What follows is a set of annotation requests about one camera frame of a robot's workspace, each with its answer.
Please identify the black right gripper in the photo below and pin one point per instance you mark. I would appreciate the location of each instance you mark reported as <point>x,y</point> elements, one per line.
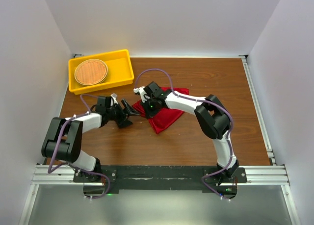
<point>149,114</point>

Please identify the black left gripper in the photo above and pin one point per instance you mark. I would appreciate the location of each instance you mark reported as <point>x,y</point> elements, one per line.
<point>122,121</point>

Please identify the red cloth napkin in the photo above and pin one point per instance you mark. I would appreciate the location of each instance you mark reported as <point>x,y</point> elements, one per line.
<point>165,117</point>

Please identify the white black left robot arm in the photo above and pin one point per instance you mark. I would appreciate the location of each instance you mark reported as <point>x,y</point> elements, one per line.
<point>62,144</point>

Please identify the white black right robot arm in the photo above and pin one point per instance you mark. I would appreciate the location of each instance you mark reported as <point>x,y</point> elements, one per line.
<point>214,120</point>

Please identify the yellow plastic tray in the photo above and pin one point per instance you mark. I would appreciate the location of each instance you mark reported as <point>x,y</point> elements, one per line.
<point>120,71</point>

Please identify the round woven coaster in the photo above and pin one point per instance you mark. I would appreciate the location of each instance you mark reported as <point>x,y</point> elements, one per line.
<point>91,72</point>

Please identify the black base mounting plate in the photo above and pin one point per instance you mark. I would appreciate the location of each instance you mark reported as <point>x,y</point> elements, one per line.
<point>181,178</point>

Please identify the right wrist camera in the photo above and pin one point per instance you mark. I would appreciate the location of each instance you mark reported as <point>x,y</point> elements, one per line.
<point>140,91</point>

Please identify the aluminium frame rail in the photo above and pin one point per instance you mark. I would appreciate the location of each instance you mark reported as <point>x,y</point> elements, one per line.
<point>265,199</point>

